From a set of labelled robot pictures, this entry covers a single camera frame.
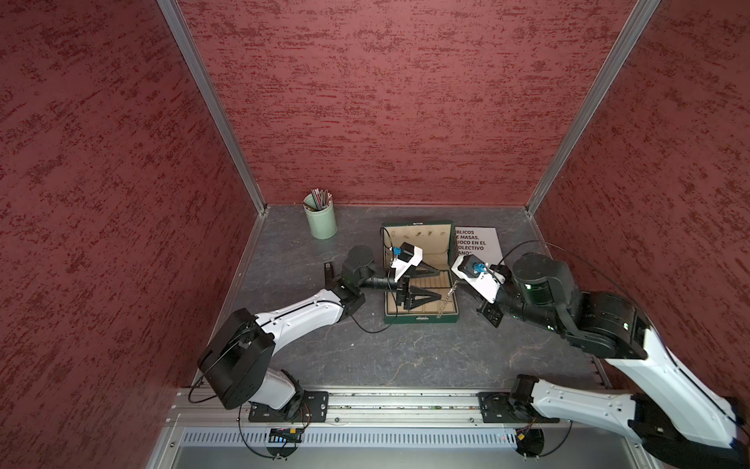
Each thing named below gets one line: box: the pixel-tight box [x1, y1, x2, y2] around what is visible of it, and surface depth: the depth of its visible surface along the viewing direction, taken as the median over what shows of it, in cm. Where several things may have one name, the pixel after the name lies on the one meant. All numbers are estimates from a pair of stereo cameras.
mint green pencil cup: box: [302, 193, 338, 241], surface depth 109 cm
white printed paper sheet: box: [455, 225, 504, 265], surface depth 108 cm
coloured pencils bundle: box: [302, 187, 333, 212], surface depth 106 cm
